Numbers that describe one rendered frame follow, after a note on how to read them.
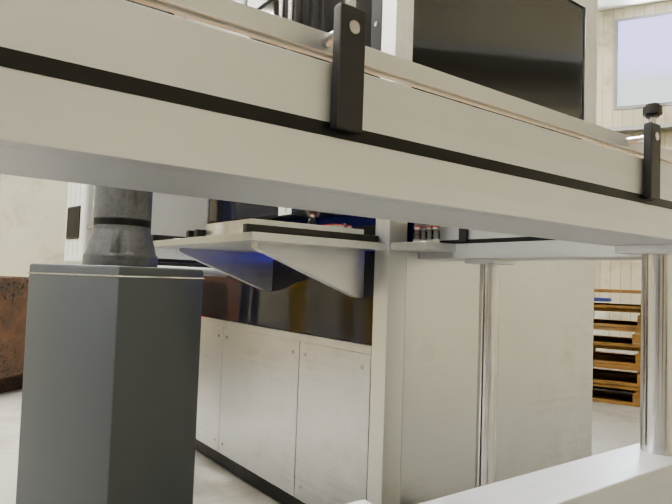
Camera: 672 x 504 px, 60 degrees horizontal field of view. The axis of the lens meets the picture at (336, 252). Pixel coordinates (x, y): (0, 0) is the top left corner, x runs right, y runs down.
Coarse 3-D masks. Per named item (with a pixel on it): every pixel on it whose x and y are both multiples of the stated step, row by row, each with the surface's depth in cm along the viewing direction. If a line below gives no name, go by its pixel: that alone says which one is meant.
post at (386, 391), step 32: (384, 0) 162; (384, 32) 162; (384, 224) 157; (384, 256) 156; (384, 288) 156; (384, 320) 155; (384, 352) 154; (384, 384) 154; (384, 416) 153; (384, 448) 153; (384, 480) 153
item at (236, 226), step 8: (208, 224) 158; (216, 224) 154; (224, 224) 150; (232, 224) 146; (240, 224) 143; (264, 224) 140; (272, 224) 142; (280, 224) 143; (288, 224) 144; (296, 224) 146; (304, 224) 147; (312, 224) 148; (208, 232) 158; (216, 232) 154; (224, 232) 150; (232, 232) 146; (240, 232) 142; (344, 232) 154; (352, 232) 156; (360, 232) 158
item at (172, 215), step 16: (80, 192) 206; (80, 208) 205; (160, 208) 223; (176, 208) 227; (192, 208) 232; (208, 208) 238; (80, 224) 205; (160, 224) 223; (176, 224) 227; (192, 224) 232; (80, 240) 204; (64, 256) 214; (80, 256) 203; (160, 256) 222; (176, 256) 227
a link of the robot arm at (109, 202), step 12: (96, 192) 123; (108, 192) 120; (120, 192) 120; (132, 192) 121; (144, 192) 124; (96, 204) 122; (108, 204) 120; (120, 204) 120; (132, 204) 121; (144, 204) 124; (96, 216) 122; (108, 216) 120; (120, 216) 120; (132, 216) 121; (144, 216) 124
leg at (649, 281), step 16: (656, 256) 83; (656, 272) 83; (656, 288) 83; (656, 304) 83; (656, 320) 83; (656, 336) 82; (656, 352) 82; (656, 368) 82; (640, 384) 85; (656, 384) 82; (640, 400) 85; (656, 400) 82; (640, 416) 85; (656, 416) 82; (640, 432) 84; (656, 432) 82; (640, 448) 84; (656, 448) 82
